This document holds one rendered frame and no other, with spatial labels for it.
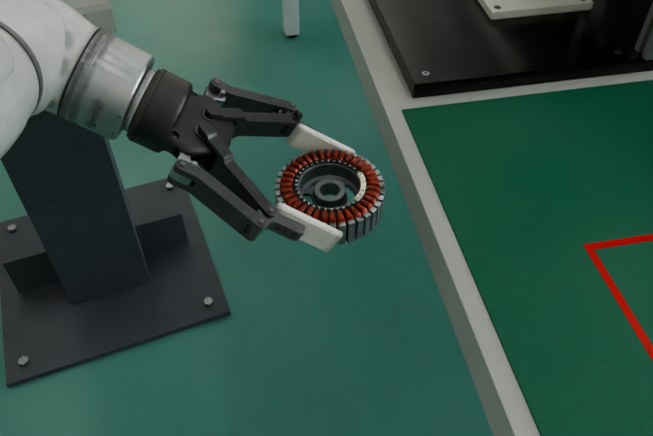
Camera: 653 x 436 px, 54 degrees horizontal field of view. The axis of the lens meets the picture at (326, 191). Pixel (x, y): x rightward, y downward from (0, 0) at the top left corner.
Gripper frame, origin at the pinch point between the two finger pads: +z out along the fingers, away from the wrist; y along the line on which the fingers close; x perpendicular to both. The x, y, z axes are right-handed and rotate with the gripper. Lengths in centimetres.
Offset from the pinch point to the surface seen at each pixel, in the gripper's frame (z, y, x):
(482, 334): 14.8, 13.7, 5.6
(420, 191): 9.6, -3.3, 2.8
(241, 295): 15, -39, -79
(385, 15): 3.2, -35.3, 2.0
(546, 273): 20.2, 6.2, 8.8
